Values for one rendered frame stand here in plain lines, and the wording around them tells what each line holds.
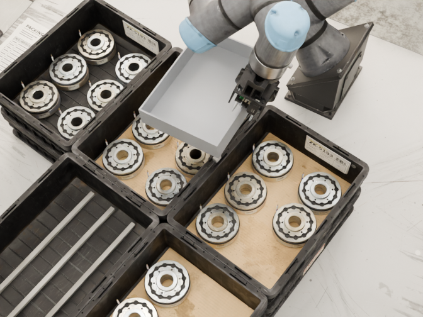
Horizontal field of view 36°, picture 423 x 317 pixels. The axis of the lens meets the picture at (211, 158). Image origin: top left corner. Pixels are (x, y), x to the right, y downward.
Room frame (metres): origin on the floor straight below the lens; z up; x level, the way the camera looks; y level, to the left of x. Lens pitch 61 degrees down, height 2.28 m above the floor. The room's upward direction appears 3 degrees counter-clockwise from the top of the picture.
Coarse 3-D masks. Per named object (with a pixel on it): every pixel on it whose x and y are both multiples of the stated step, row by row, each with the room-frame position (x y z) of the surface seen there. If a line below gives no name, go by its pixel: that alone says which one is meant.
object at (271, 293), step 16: (304, 128) 0.83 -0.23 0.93; (224, 160) 0.76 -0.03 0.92; (352, 160) 0.73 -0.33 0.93; (208, 176) 0.71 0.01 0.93; (192, 192) 0.68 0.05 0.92; (352, 192) 0.65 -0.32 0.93; (176, 208) 0.64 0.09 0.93; (336, 208) 0.61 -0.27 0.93; (176, 224) 0.60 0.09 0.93; (320, 224) 0.58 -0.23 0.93; (192, 240) 0.56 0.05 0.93; (304, 256) 0.50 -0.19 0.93; (240, 272) 0.48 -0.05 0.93; (288, 272) 0.47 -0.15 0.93; (256, 288) 0.44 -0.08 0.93; (272, 288) 0.44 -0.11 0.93
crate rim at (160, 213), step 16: (176, 48) 1.09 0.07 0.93; (160, 64) 1.05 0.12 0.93; (144, 80) 1.00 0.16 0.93; (128, 96) 0.95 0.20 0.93; (112, 112) 0.91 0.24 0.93; (256, 112) 0.88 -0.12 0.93; (96, 128) 0.86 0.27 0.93; (240, 128) 0.84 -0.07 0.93; (80, 144) 0.82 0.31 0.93; (208, 160) 0.75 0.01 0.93; (112, 176) 0.73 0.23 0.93; (128, 192) 0.68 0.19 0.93
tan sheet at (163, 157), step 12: (168, 144) 0.87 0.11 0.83; (144, 156) 0.83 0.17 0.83; (156, 156) 0.83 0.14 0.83; (168, 156) 0.83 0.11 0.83; (144, 168) 0.80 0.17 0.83; (156, 168) 0.80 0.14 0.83; (120, 180) 0.77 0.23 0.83; (132, 180) 0.77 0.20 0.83; (144, 180) 0.77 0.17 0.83; (144, 192) 0.73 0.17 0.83
